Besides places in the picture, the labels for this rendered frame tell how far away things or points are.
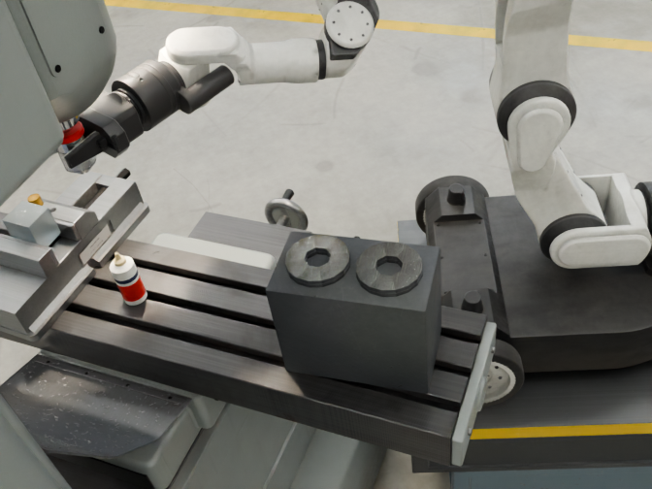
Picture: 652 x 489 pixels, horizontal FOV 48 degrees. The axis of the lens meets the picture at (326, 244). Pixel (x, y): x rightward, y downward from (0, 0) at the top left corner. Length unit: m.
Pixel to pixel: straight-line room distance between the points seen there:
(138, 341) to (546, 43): 0.85
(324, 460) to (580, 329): 0.70
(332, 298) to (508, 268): 0.83
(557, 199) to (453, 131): 1.56
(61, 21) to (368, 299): 0.50
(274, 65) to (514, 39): 0.42
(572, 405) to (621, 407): 0.10
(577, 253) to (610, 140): 1.50
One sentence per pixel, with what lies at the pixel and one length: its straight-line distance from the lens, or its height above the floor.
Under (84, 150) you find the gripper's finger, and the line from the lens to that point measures 1.10.
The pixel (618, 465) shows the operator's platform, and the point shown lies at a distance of 1.89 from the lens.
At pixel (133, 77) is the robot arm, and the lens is 1.15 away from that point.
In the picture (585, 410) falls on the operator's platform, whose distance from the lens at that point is 1.73.
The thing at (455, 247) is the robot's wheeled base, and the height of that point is 0.59.
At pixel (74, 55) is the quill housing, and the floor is 1.41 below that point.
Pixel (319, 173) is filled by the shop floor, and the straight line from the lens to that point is 2.94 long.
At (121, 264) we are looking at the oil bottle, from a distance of 1.25.
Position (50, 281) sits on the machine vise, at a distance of 1.33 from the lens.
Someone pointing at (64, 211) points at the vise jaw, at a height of 1.03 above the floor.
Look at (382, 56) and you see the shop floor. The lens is 3.63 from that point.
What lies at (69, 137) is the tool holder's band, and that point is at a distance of 1.09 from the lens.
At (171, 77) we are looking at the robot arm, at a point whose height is 1.27.
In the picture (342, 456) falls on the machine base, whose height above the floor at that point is 0.20.
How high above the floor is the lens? 1.83
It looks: 44 degrees down
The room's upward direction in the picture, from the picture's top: 9 degrees counter-clockwise
